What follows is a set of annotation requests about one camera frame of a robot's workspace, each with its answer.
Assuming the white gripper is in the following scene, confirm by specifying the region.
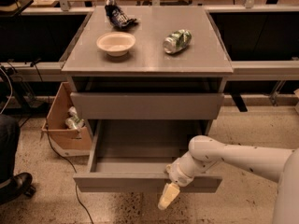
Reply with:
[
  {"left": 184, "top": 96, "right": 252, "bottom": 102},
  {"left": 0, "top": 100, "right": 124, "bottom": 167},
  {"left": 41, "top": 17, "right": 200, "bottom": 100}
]
[{"left": 158, "top": 152, "right": 203, "bottom": 210}]

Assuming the grey drawer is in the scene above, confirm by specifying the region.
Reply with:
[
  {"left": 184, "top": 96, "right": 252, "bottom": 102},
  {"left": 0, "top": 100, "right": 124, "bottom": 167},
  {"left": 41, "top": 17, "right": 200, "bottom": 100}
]
[
  {"left": 70, "top": 92, "right": 224, "bottom": 120},
  {"left": 73, "top": 119, "right": 223, "bottom": 194}
]

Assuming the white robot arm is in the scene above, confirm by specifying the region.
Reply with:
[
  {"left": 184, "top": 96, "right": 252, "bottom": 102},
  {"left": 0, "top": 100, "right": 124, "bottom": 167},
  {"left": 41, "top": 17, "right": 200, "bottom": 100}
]
[{"left": 158, "top": 135, "right": 299, "bottom": 224}]

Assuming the grey top drawer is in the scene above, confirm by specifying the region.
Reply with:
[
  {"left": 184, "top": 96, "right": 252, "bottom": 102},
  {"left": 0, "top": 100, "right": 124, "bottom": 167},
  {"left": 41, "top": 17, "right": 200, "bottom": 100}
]
[{"left": 70, "top": 92, "right": 224, "bottom": 120}]

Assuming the grey drawer cabinet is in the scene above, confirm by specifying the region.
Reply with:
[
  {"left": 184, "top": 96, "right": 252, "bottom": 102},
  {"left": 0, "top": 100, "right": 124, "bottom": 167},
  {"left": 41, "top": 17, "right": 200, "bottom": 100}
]
[{"left": 63, "top": 6, "right": 233, "bottom": 134}]

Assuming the cardboard box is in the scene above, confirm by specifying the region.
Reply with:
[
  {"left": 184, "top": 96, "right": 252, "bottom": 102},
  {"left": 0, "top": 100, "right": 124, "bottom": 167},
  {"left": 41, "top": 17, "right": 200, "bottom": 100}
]
[{"left": 42, "top": 82, "right": 92, "bottom": 157}]

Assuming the green can in box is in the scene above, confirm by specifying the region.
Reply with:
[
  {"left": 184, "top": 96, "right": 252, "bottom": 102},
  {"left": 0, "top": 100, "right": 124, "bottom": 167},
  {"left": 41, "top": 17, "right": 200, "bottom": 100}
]
[{"left": 64, "top": 106, "right": 85, "bottom": 132}]

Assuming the black leather shoe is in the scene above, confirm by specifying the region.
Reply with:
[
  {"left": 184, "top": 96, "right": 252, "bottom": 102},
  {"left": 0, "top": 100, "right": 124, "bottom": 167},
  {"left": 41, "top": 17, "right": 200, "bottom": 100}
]
[{"left": 0, "top": 173, "right": 36, "bottom": 204}]

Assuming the green soda can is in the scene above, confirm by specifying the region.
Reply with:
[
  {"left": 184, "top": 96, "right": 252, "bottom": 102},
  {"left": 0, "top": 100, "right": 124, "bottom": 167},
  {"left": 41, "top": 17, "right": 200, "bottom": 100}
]
[{"left": 163, "top": 29, "right": 192, "bottom": 54}]

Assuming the white paper bowl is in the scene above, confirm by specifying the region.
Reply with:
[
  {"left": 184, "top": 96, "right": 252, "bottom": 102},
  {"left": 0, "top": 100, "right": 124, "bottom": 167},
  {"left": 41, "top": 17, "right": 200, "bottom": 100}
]
[{"left": 96, "top": 32, "right": 135, "bottom": 57}]

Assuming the dark trouser leg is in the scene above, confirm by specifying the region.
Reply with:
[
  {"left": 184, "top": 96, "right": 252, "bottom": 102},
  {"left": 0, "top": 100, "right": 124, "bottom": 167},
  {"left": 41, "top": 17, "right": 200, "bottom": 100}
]
[{"left": 0, "top": 114, "right": 20, "bottom": 183}]

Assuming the crumpled blue chip bag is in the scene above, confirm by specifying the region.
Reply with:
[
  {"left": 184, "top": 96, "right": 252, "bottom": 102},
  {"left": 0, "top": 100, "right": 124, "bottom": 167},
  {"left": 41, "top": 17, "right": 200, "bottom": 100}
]
[{"left": 105, "top": 0, "right": 138, "bottom": 29}]

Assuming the grey right side rail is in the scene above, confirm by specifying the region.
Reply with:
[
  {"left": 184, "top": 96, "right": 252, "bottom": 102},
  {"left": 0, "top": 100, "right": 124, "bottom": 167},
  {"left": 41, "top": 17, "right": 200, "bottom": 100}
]
[{"left": 228, "top": 61, "right": 299, "bottom": 81}]

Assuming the grey rail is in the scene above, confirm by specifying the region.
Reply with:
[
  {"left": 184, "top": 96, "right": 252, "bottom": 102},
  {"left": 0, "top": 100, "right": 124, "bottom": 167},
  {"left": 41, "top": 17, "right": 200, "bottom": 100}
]
[
  {"left": 1, "top": 62, "right": 66, "bottom": 82},
  {"left": 228, "top": 61, "right": 299, "bottom": 81}
]

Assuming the black floor cable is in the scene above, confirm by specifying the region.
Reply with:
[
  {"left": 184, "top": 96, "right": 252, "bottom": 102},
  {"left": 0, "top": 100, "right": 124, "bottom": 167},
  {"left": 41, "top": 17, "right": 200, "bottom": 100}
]
[{"left": 31, "top": 59, "right": 95, "bottom": 224}]

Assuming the grey left side rail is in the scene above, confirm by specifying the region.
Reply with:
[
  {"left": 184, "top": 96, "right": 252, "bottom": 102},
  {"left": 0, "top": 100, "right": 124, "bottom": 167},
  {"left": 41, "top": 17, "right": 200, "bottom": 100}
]
[{"left": 1, "top": 62, "right": 66, "bottom": 82}]

